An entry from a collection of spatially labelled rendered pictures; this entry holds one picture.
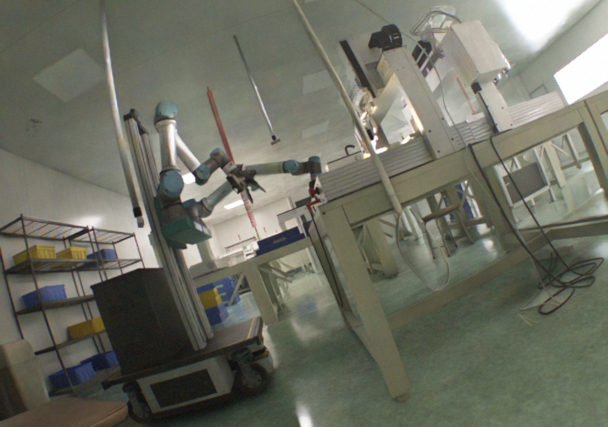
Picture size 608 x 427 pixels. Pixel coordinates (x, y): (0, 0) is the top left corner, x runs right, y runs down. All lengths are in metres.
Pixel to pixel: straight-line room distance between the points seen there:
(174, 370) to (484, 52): 2.01
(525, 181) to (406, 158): 2.96
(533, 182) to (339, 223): 3.31
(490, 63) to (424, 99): 0.33
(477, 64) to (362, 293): 0.96
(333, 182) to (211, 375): 1.13
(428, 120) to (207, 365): 1.49
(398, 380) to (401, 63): 1.16
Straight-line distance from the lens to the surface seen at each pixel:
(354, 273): 1.11
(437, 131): 1.29
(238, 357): 1.79
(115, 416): 0.74
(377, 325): 1.15
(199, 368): 1.77
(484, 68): 1.41
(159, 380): 1.86
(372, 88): 1.44
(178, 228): 1.74
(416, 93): 1.32
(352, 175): 1.18
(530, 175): 4.16
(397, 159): 1.23
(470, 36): 1.48
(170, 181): 1.67
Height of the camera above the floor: 0.63
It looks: 8 degrees up
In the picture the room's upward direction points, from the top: 22 degrees counter-clockwise
